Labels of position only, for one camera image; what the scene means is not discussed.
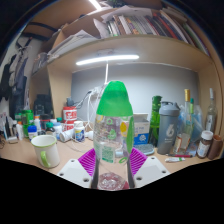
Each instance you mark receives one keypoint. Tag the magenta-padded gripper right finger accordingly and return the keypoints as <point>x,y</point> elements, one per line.
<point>151,168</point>

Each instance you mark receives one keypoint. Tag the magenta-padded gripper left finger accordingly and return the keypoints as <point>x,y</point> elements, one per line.
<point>72,170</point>

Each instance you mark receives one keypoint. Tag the clear bottle with green cap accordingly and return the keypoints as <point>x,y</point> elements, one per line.
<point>113,100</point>

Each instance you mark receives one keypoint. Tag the flat round red coaster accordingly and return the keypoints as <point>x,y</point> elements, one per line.
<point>120,185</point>

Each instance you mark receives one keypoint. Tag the white pill bottle blue label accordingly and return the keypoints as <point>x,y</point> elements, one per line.
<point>79,133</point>

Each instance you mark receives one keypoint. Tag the white and blue carton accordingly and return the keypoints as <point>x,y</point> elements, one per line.
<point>141,130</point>

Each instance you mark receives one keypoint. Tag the grey shaker bottle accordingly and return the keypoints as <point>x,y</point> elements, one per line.
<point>168,130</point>

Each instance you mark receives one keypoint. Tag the dark green glass bottle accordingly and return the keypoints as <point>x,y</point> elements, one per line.
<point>155,116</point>

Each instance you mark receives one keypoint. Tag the red and white can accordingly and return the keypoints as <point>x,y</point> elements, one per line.
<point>69,117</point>

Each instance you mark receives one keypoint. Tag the brown jar with white lid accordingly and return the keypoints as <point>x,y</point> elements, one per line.
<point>204,146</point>

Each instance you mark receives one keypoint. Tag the green plastic container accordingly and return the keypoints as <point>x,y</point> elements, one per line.
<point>27,120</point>

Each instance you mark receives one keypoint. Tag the brown ceramic mug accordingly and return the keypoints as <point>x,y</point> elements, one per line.
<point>216,146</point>

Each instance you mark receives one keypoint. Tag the slim bottle with green cap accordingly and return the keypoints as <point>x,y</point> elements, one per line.
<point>192,110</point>

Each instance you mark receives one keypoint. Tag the tall clear glass bottle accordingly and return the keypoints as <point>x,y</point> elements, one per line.
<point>211,116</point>

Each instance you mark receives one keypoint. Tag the dark hanging clothes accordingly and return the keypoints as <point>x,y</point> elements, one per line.
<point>15,76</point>

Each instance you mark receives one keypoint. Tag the white light bar under shelf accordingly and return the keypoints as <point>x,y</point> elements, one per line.
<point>106,59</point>

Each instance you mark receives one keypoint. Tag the wooden shelf unit with books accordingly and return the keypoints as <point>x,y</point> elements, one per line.
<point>133,46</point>

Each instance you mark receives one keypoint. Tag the white ceiling light tube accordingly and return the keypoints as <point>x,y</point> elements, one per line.
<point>95,4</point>

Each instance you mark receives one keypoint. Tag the white wall power strip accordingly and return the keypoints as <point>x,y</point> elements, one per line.
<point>100,90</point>

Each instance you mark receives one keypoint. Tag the black metal frame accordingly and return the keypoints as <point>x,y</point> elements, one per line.
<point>40,26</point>

